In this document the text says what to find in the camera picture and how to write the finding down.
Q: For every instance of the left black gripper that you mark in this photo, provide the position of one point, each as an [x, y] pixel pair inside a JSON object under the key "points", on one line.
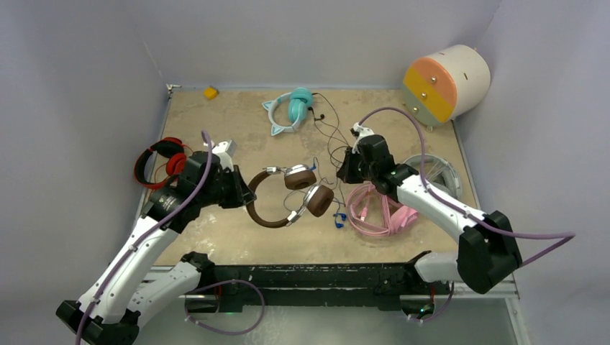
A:
{"points": [[242, 194]]}

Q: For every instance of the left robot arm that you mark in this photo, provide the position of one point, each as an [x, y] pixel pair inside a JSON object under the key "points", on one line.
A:
{"points": [[116, 307]]}

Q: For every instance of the teal cat ear headphones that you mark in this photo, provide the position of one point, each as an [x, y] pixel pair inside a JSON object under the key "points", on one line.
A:
{"points": [[300, 105]]}

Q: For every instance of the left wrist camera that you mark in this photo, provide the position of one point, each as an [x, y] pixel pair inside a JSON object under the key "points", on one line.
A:
{"points": [[225, 151]]}

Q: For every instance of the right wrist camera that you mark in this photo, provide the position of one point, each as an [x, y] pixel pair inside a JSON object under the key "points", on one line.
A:
{"points": [[359, 131]]}

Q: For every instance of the pink headphones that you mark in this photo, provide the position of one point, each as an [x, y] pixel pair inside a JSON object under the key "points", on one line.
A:
{"points": [[373, 214]]}

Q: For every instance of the white grey headphones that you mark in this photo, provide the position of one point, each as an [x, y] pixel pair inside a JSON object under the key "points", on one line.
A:
{"points": [[439, 172]]}

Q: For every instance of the round pastel drawer cabinet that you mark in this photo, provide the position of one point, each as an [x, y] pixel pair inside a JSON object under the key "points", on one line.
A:
{"points": [[443, 85]]}

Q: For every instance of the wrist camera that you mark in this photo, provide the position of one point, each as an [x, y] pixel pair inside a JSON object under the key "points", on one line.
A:
{"points": [[359, 131], [225, 151]]}

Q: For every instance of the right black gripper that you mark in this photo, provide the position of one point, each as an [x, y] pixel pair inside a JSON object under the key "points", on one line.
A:
{"points": [[344, 172]]}

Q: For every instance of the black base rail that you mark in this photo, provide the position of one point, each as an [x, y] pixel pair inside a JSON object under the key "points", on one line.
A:
{"points": [[385, 286]]}

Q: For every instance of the small yellow block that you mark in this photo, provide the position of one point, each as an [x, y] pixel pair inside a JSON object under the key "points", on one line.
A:
{"points": [[210, 93]]}

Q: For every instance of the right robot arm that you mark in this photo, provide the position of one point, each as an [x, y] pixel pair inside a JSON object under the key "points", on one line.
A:
{"points": [[487, 251]]}

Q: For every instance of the brown silver headphones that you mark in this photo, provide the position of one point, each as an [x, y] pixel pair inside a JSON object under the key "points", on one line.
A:
{"points": [[316, 199]]}

